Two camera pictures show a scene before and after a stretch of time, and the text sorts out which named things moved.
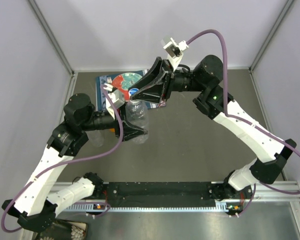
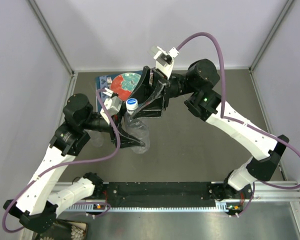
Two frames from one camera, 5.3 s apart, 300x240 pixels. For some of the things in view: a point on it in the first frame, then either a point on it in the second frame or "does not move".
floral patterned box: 63,229 does not move
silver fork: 109,80 does not move
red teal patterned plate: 125,81 does not move
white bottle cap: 133,90 to 132,103
